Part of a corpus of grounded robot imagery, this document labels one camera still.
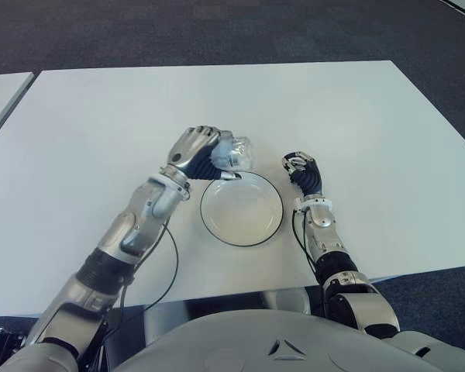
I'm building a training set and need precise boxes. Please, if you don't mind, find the black metal device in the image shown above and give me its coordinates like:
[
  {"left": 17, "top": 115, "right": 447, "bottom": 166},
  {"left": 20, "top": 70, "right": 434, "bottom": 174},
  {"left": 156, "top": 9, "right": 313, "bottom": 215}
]
[{"left": 0, "top": 327, "right": 26, "bottom": 360}]

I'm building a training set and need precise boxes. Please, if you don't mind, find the white plate black rim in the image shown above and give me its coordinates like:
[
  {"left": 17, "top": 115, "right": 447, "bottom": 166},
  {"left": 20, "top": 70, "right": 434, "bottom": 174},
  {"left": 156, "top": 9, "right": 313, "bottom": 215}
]
[{"left": 199, "top": 170, "right": 284, "bottom": 248}]

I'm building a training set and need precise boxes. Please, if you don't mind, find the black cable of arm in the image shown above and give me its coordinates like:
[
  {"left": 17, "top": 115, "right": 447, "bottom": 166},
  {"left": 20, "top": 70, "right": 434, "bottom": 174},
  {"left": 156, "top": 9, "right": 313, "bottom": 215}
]
[
  {"left": 291, "top": 208, "right": 326, "bottom": 315},
  {"left": 100, "top": 219, "right": 179, "bottom": 350}
]

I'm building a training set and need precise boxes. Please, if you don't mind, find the grey robot torso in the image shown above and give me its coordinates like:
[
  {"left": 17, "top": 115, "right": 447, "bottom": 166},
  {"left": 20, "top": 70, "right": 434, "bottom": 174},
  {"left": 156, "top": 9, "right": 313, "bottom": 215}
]
[{"left": 112, "top": 288, "right": 465, "bottom": 372}]

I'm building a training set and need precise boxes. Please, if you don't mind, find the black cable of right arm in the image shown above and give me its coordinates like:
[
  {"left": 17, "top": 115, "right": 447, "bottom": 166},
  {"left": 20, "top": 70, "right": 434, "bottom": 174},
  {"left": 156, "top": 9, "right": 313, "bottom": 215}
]
[{"left": 291, "top": 208, "right": 326, "bottom": 315}]

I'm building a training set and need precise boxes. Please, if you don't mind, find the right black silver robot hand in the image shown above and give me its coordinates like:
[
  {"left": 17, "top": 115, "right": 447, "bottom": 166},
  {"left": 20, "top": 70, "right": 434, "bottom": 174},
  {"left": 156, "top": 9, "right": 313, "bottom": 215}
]
[{"left": 281, "top": 150, "right": 325, "bottom": 198}]

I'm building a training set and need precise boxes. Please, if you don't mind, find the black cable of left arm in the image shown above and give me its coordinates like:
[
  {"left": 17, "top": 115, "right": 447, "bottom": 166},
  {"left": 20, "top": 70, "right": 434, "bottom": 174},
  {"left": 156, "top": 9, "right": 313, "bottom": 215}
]
[{"left": 100, "top": 219, "right": 179, "bottom": 350}]

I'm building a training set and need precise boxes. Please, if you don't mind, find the white neighbouring table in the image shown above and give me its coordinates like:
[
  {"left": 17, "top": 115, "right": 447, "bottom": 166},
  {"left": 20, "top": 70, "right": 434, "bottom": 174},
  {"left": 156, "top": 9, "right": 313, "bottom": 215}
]
[{"left": 0, "top": 71, "right": 35, "bottom": 150}]

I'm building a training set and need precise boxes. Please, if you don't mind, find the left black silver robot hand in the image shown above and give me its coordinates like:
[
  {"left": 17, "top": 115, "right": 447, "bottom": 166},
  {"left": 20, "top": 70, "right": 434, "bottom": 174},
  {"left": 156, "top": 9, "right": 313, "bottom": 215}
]
[{"left": 166, "top": 125, "right": 243, "bottom": 182}]

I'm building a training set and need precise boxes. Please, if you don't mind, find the clear water bottle blue cap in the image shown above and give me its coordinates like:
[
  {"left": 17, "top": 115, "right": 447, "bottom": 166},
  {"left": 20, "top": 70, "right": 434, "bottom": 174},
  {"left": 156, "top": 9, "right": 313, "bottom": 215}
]
[{"left": 211, "top": 130, "right": 256, "bottom": 174}]

